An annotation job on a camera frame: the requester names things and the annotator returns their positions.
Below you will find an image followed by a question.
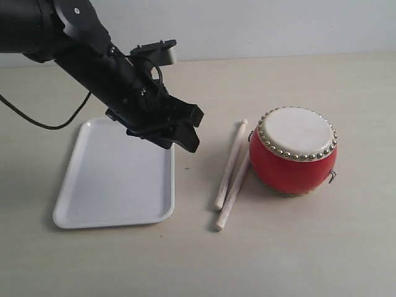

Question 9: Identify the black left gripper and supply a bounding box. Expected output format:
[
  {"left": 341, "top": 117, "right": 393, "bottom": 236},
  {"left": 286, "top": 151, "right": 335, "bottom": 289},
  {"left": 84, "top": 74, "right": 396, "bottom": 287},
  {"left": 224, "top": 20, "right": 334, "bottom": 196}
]
[{"left": 105, "top": 66, "right": 204, "bottom": 153}]

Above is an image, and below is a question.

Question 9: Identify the wooden drumstick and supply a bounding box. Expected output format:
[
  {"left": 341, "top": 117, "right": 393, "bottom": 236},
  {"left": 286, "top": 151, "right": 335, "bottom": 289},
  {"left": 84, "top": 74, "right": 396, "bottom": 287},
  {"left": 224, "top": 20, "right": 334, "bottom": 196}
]
[
  {"left": 213, "top": 119, "right": 248, "bottom": 210},
  {"left": 215, "top": 151, "right": 250, "bottom": 231}
]

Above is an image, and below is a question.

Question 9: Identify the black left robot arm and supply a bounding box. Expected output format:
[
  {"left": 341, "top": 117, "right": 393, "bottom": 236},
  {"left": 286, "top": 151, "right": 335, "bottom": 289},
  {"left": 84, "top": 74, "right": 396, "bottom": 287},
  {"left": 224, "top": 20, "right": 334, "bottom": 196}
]
[{"left": 1, "top": 1, "right": 204, "bottom": 153}]

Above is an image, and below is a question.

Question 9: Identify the small red drum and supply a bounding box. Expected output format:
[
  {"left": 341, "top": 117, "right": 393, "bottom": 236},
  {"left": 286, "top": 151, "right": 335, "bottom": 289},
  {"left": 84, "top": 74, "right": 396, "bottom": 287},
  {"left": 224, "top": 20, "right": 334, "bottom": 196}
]
[{"left": 249, "top": 106, "right": 338, "bottom": 196}]

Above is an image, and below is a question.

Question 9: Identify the white rectangular plastic tray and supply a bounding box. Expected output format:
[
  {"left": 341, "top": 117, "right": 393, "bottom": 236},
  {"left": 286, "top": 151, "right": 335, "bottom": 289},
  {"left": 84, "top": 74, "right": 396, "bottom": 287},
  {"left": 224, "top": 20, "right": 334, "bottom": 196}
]
[{"left": 53, "top": 118, "right": 175, "bottom": 229}]

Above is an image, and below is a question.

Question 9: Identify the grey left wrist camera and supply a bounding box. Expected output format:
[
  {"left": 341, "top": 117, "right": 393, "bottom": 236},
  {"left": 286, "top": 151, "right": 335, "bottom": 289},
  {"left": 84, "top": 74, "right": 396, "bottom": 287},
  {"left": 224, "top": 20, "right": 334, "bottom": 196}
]
[{"left": 130, "top": 40, "right": 177, "bottom": 66}]

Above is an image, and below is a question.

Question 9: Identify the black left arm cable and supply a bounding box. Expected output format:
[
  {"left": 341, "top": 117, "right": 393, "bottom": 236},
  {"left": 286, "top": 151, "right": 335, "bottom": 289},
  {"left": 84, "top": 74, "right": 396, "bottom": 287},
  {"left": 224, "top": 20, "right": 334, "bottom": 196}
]
[{"left": 0, "top": 91, "right": 92, "bottom": 130}]

